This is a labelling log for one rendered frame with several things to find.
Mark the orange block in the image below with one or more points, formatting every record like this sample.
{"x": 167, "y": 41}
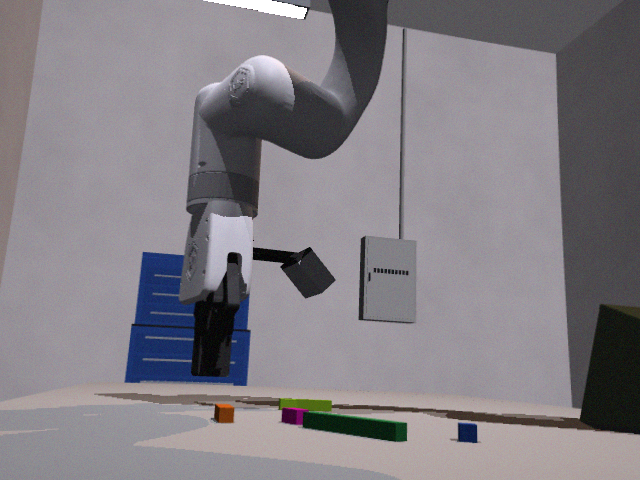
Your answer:
{"x": 224, "y": 413}

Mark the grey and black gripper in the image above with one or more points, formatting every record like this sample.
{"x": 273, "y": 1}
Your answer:
{"x": 218, "y": 226}

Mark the lime green rod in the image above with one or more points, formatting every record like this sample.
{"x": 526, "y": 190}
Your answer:
{"x": 311, "y": 405}

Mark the magenta block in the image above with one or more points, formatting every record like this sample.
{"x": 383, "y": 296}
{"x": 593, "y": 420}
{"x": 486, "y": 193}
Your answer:
{"x": 293, "y": 415}

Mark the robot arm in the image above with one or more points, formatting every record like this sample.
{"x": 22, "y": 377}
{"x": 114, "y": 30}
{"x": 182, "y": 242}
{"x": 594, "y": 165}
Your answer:
{"x": 266, "y": 99}

